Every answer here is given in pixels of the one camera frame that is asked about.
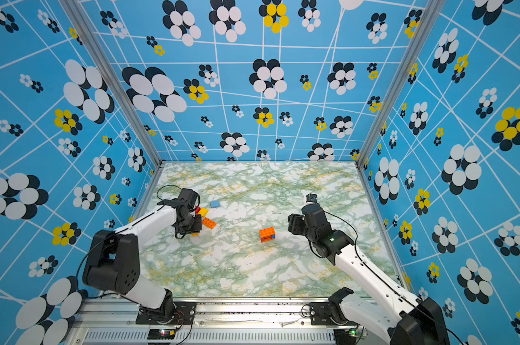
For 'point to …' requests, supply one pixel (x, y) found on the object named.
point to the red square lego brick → (197, 210)
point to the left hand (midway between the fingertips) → (199, 227)
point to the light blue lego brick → (215, 203)
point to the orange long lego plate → (209, 223)
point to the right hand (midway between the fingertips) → (298, 217)
